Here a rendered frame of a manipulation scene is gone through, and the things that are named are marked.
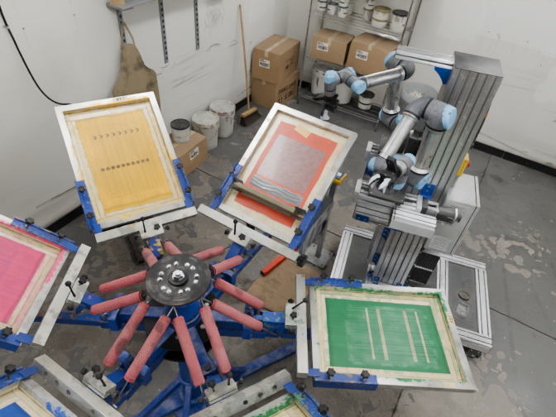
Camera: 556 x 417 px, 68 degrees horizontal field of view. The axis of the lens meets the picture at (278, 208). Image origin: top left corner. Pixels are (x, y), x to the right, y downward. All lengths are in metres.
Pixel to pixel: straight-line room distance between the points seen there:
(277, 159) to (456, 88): 1.08
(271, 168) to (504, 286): 2.58
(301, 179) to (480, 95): 1.08
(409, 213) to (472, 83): 0.83
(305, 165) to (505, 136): 3.81
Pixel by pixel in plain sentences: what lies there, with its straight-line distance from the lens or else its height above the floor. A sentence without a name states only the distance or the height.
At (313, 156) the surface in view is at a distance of 2.55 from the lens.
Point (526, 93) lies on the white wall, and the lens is 5.72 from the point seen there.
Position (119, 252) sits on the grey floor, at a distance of 3.90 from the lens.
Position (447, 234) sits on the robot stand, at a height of 0.94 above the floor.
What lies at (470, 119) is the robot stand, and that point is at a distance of 2.58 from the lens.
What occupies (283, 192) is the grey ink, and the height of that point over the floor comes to 1.26.
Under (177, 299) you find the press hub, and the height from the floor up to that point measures 1.31.
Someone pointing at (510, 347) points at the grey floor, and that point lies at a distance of 3.92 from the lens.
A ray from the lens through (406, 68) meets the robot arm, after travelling 2.73.
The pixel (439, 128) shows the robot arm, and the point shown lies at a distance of 2.33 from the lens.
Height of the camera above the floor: 2.86
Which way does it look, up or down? 43 degrees down
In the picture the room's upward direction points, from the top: 7 degrees clockwise
